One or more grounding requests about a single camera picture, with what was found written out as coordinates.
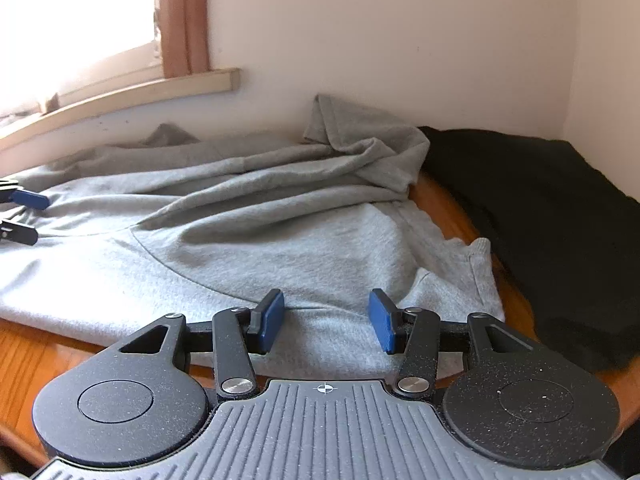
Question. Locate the grey sweatshirt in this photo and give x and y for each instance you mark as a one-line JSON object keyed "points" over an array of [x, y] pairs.
{"points": [[250, 230]]}

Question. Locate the beige window sill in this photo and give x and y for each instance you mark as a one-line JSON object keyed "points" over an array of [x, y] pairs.
{"points": [[125, 97]]}

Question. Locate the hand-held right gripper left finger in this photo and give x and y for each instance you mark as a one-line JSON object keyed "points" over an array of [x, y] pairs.
{"points": [[270, 320]]}

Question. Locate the black folded garment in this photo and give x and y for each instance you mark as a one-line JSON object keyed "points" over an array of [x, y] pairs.
{"points": [[540, 220]]}

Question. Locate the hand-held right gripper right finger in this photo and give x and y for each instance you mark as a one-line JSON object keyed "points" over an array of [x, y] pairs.
{"points": [[382, 322]]}

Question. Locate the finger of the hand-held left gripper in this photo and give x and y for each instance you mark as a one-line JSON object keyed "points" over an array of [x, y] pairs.
{"points": [[20, 232], [32, 200]]}

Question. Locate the white framed window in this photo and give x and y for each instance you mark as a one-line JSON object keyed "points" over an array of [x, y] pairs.
{"points": [[75, 20]]}

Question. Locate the wooden window trim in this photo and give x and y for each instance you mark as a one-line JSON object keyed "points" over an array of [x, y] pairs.
{"points": [[182, 15]]}

